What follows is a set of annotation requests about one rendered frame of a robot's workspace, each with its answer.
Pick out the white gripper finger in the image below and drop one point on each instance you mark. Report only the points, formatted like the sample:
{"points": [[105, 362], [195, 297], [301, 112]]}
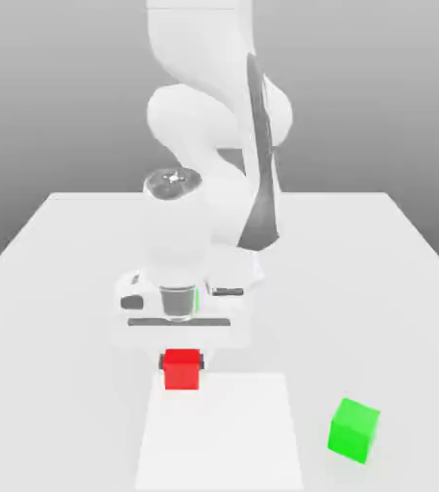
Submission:
{"points": [[202, 361], [161, 361]]}

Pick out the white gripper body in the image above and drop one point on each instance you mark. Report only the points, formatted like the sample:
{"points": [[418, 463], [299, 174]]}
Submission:
{"points": [[180, 333]]}

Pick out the small red cube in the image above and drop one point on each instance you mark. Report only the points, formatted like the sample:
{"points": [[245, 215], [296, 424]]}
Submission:
{"points": [[181, 369]]}

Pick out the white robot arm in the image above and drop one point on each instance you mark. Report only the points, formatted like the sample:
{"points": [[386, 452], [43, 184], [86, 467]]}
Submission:
{"points": [[188, 127]]}

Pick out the small green cube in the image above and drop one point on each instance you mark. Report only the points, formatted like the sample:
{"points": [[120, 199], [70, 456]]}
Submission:
{"points": [[351, 432]]}

